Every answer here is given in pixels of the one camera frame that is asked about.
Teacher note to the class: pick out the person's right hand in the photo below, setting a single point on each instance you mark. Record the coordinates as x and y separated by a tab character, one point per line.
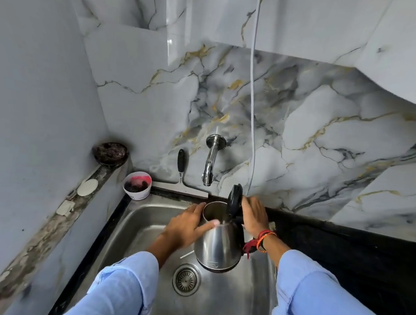
257	217

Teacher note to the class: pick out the person's left hand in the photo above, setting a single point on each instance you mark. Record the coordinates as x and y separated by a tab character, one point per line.
181	228

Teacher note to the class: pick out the person's right fingers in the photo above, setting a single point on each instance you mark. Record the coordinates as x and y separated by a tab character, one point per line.
247	205

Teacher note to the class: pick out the person's left thumb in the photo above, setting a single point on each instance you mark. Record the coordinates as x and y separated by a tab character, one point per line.
209	225

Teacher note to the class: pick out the steel electric kettle black lid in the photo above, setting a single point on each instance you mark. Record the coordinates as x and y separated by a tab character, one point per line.
219	243

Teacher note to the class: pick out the person's right forearm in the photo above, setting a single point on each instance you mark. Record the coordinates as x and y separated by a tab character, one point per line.
319	298

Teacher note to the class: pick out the person's left forearm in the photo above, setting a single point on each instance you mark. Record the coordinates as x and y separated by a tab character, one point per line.
128	285

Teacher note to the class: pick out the small white stick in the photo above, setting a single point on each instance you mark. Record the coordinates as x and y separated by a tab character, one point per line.
187	254

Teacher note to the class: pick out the red and orange wrist threads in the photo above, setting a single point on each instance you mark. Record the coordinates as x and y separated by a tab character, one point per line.
261	240

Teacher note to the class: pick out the round steel drain strainer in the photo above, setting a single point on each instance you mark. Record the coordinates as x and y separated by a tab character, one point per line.
186	279

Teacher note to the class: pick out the white cup with pink rim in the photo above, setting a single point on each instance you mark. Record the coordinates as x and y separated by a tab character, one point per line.
137	192

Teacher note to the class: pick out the stainless steel sink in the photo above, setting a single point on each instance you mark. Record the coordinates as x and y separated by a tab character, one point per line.
226	306

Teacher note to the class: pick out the dark round bowl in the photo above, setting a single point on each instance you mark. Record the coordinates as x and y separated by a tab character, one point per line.
110	153

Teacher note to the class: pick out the round white soap piece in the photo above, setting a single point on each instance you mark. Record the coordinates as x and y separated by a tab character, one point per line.
87	187

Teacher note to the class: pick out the rectangular white soap piece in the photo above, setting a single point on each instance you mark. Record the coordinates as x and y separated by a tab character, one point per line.
65	207

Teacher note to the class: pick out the chrome wall tap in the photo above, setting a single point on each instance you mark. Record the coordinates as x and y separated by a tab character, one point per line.
211	159

